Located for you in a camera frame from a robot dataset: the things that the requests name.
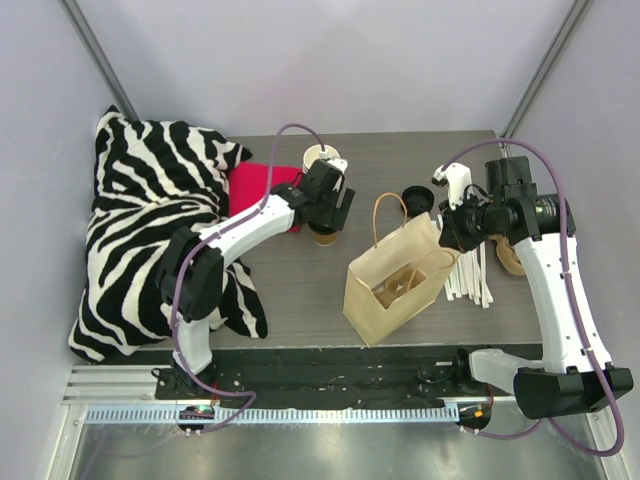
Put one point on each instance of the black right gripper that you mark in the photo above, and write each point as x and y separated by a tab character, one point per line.
451	228

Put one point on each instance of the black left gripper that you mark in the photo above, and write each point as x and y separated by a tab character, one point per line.
342	209

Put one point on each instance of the brown paper coffee cup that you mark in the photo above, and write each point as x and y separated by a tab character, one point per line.
324	237

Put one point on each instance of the brown paper bag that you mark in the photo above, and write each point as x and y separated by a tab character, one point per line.
415	244

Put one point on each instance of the brown pulp cup carrier single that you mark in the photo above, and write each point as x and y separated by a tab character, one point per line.
398	284

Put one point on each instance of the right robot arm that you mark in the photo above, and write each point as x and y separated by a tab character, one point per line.
575	366

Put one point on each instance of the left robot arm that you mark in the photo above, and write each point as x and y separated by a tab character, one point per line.
190	278

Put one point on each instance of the brown pulp cup carrier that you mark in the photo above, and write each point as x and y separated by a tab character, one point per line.
507	255

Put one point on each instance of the white wrapped straw bundle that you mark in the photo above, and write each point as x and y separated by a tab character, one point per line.
469	278

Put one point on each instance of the black spare cup lid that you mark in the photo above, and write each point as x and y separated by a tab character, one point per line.
418	200

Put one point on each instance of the stack of brown paper cups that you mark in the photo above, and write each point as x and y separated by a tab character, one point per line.
316	152

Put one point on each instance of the pink folded cloth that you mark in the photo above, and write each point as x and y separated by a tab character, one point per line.
247	184

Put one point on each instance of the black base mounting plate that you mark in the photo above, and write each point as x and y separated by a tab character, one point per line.
389	377

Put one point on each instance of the zebra print pillow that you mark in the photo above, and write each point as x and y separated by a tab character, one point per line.
151	179

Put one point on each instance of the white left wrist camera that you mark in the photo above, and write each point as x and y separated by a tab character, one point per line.
339	164

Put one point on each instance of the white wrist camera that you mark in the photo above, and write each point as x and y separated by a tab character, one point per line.
456	178
339	164

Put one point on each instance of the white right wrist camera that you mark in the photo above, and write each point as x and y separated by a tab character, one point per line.
456	178

